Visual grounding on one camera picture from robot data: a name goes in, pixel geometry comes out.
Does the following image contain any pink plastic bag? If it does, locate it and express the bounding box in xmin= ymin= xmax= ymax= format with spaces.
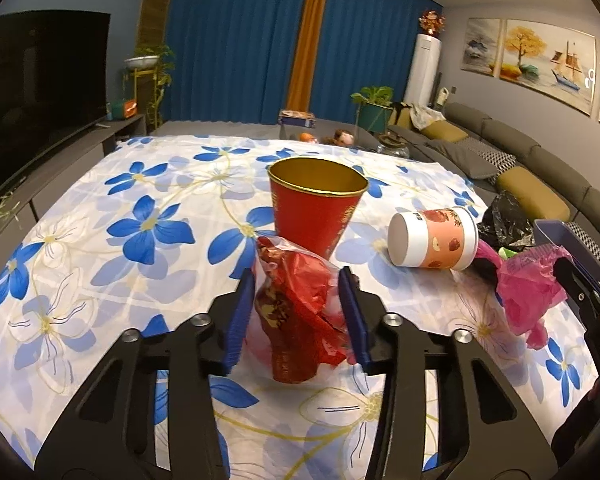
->
xmin=495 ymin=244 xmax=575 ymax=351

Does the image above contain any green potted plant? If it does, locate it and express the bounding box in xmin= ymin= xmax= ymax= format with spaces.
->
xmin=351 ymin=86 xmax=396 ymax=108

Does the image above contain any white paper cup fruit print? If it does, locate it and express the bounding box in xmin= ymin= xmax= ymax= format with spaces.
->
xmin=387 ymin=206 xmax=479 ymax=272

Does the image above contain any black flat television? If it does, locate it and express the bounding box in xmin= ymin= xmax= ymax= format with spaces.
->
xmin=0 ymin=10 xmax=112 ymax=181

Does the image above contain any black and yellow garment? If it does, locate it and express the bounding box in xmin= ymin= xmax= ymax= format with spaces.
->
xmin=387 ymin=101 xmax=416 ymax=126

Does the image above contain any grey sectional sofa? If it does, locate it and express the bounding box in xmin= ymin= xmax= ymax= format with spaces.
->
xmin=387 ymin=101 xmax=600 ymax=281

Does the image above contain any printed cardboard box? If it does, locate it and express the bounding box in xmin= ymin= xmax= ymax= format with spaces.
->
xmin=278 ymin=109 xmax=316 ymax=128

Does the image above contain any white cloth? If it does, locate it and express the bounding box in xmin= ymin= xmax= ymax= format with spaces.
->
xmin=411 ymin=105 xmax=446 ymax=128

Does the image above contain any sailboat and tree painting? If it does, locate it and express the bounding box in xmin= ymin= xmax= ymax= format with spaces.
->
xmin=498 ymin=19 xmax=597 ymax=117

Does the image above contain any yellow-green ribbon scrap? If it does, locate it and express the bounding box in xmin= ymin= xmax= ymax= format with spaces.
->
xmin=0 ymin=192 xmax=22 ymax=226

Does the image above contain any large yellow bolster cushion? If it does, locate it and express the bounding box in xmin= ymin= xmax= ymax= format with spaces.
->
xmin=496 ymin=166 xmax=571 ymax=222

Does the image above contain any small grey landscape painting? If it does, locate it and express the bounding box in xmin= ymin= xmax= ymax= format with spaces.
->
xmin=461 ymin=16 xmax=503 ymax=77

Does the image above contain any grey television cabinet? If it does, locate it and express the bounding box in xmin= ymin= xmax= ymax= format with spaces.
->
xmin=0 ymin=112 xmax=147 ymax=281

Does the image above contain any red plastic bag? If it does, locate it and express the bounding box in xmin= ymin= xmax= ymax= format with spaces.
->
xmin=254 ymin=235 xmax=356 ymax=385

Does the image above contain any small yellow cushion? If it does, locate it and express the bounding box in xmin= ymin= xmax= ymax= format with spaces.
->
xmin=422 ymin=121 xmax=468 ymax=142

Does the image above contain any orange decorative tree ornament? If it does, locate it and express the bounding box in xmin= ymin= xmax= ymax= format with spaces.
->
xmin=419 ymin=9 xmax=447 ymax=37

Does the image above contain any purple plastic bin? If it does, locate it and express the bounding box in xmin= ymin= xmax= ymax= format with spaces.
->
xmin=533 ymin=218 xmax=600 ymax=286

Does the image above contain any brown wooden panel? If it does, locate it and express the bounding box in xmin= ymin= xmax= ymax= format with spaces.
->
xmin=137 ymin=0 xmax=181 ymax=53

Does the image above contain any orange curtain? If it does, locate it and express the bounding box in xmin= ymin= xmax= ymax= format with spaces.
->
xmin=286 ymin=0 xmax=333 ymax=111

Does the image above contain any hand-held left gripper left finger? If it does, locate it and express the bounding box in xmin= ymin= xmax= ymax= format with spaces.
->
xmin=32 ymin=267 xmax=258 ymax=480

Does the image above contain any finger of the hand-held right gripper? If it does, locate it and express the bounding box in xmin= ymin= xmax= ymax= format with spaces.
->
xmin=552 ymin=255 xmax=600 ymax=332

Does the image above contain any trailing plant white bowl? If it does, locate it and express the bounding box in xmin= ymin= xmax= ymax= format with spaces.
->
xmin=125 ymin=45 xmax=176 ymax=121

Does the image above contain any blue floral tablecloth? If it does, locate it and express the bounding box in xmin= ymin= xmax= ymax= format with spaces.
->
xmin=0 ymin=134 xmax=600 ymax=480

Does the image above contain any blue curtain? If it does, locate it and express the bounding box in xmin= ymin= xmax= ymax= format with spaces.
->
xmin=310 ymin=0 xmax=446 ymax=123
xmin=161 ymin=0 xmax=311 ymax=123

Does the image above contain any red paper cup gold rim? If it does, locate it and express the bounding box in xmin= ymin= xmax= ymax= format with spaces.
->
xmin=267 ymin=156 xmax=370 ymax=261

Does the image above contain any white standing air conditioner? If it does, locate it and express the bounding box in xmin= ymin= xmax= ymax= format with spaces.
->
xmin=404 ymin=34 xmax=442 ymax=108

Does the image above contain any tall gold plant stand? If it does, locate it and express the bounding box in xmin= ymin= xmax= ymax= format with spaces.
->
xmin=122 ymin=70 xmax=163 ymax=121

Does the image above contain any glass bowl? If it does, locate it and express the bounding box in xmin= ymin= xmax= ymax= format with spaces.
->
xmin=377 ymin=132 xmax=411 ymax=158

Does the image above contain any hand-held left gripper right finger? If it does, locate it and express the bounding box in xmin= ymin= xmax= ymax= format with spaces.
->
xmin=337 ymin=266 xmax=556 ymax=480

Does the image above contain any flat grey cushion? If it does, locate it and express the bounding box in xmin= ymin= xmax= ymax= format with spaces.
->
xmin=427 ymin=139 xmax=498 ymax=181

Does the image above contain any black plastic bag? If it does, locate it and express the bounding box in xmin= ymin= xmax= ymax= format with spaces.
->
xmin=475 ymin=190 xmax=537 ymax=281

